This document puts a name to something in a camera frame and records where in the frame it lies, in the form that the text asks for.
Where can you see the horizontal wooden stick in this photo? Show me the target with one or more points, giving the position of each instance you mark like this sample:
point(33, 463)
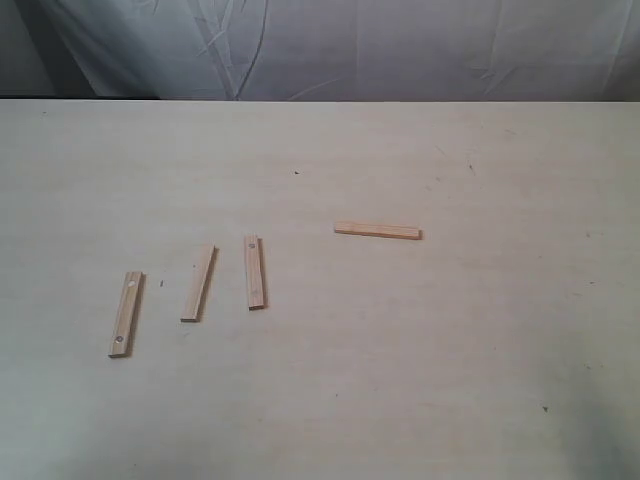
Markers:
point(377, 230)

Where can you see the wooden stick with two holes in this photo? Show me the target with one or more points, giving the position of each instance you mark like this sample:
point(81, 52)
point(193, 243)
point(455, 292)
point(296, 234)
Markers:
point(254, 274)

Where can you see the grey fabric backdrop curtain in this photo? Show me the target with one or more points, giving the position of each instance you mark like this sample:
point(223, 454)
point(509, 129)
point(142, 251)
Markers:
point(322, 50)

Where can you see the plain wooden stick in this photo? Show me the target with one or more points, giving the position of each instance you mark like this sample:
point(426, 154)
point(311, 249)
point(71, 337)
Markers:
point(197, 293)

